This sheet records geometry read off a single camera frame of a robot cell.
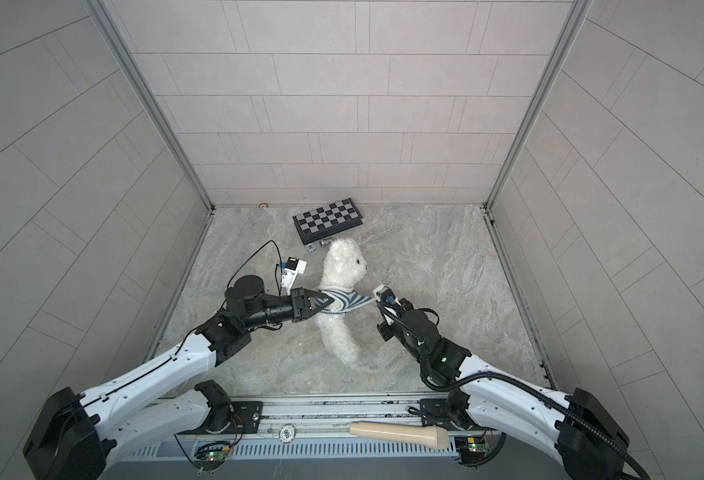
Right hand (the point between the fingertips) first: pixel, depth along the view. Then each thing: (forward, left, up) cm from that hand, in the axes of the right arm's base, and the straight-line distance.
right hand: (376, 302), depth 78 cm
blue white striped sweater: (-4, +8, +10) cm, 13 cm away
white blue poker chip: (+29, +21, -11) cm, 37 cm away
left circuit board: (-29, +39, -10) cm, 50 cm away
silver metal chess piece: (+29, +16, -9) cm, 34 cm away
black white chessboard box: (+38, +15, -8) cm, 42 cm away
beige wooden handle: (-29, -10, -9) cm, 32 cm away
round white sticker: (-26, +23, -12) cm, 37 cm away
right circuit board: (-30, -20, -15) cm, 39 cm away
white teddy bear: (+3, +7, +13) cm, 16 cm away
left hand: (-5, +9, +10) cm, 15 cm away
